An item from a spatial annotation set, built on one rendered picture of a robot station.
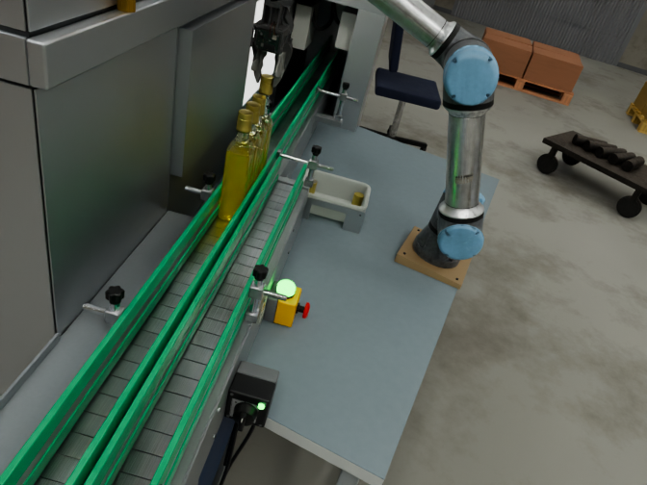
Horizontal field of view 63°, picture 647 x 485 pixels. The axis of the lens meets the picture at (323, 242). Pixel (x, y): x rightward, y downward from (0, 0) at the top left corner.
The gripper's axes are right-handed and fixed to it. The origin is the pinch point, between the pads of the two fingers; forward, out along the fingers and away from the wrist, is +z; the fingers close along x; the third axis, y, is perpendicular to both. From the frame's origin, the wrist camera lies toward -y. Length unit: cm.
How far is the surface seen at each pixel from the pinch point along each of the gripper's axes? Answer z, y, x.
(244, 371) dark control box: 35, 61, 18
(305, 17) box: 5, -104, -12
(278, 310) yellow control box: 39, 38, 20
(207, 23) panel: -13.0, 14.3, -11.5
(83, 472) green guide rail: 23, 94, 6
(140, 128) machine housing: 2.8, 39.4, -14.0
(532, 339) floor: 119, -83, 133
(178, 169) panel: 19.0, 22.8, -12.3
